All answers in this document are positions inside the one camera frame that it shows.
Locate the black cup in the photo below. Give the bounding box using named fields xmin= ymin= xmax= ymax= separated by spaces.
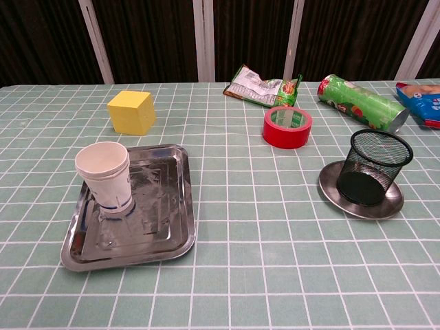
xmin=335 ymin=129 xmax=413 ymax=206

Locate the red tape roll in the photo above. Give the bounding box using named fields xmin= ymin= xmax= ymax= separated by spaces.
xmin=263 ymin=106 xmax=314 ymax=150

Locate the rectangular steel tray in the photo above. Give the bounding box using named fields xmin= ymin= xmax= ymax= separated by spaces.
xmin=60 ymin=143 xmax=197 ymax=273

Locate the green snack bag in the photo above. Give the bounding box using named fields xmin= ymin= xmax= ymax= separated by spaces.
xmin=222 ymin=64 xmax=304 ymax=109

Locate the yellow cube block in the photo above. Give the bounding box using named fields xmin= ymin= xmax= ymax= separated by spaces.
xmin=106 ymin=90 xmax=156 ymax=137

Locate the round steel plate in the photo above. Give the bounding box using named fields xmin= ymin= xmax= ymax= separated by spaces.
xmin=318 ymin=159 xmax=405 ymax=220

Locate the green checkered tablecloth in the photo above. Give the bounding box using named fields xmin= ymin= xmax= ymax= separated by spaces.
xmin=0 ymin=80 xmax=440 ymax=330

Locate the black curtain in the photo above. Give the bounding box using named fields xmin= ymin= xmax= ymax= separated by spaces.
xmin=0 ymin=0 xmax=440 ymax=89

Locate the green chips can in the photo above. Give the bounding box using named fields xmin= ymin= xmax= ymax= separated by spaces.
xmin=316 ymin=74 xmax=410 ymax=135

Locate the blue snack bag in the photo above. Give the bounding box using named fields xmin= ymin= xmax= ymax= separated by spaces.
xmin=395 ymin=81 xmax=440 ymax=130

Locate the white frame post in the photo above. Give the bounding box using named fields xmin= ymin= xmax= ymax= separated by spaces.
xmin=395 ymin=0 xmax=440 ymax=80
xmin=78 ymin=0 xmax=115 ymax=85
xmin=192 ymin=0 xmax=216 ymax=83
xmin=283 ymin=0 xmax=316 ymax=82

